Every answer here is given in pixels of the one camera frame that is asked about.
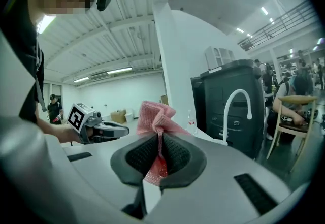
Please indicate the clear plastic bottle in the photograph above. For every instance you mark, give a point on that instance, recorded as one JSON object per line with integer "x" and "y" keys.
{"x": 191, "y": 121}

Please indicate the cardboard box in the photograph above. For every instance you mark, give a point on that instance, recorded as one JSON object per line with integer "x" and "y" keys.
{"x": 118, "y": 116}

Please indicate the white bin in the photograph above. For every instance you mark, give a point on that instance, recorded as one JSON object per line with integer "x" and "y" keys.
{"x": 129, "y": 117}

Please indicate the pink cloth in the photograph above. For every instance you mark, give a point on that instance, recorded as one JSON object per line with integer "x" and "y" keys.
{"x": 152, "y": 116}

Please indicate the large black appliance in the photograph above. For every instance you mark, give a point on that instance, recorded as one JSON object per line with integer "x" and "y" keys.
{"x": 228, "y": 78}

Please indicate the white curved faucet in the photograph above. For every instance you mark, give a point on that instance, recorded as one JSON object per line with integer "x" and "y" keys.
{"x": 229, "y": 106}

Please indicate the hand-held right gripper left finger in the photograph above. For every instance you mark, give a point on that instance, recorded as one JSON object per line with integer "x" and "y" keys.
{"x": 101, "y": 179}

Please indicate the person's black clothing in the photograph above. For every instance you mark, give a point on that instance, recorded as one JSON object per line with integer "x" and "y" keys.
{"x": 20, "y": 65}

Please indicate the ceiling tube light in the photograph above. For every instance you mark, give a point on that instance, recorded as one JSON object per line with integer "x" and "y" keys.
{"x": 119, "y": 70}
{"x": 81, "y": 79}

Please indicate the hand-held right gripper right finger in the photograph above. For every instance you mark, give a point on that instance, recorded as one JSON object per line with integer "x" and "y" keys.
{"x": 218, "y": 187}

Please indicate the white sink with drainboard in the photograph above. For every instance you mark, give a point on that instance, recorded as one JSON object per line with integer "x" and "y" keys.
{"x": 208, "y": 136}

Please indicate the white shelf unit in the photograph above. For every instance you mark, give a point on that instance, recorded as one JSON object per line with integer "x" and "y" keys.
{"x": 219, "y": 56}

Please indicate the wooden chair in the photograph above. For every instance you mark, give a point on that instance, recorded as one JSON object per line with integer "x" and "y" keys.
{"x": 297, "y": 99}

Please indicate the metal balcony railing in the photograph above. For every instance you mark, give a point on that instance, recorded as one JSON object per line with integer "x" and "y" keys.
{"x": 279, "y": 27}

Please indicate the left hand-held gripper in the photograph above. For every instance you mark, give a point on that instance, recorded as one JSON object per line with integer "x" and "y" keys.
{"x": 77, "y": 117}

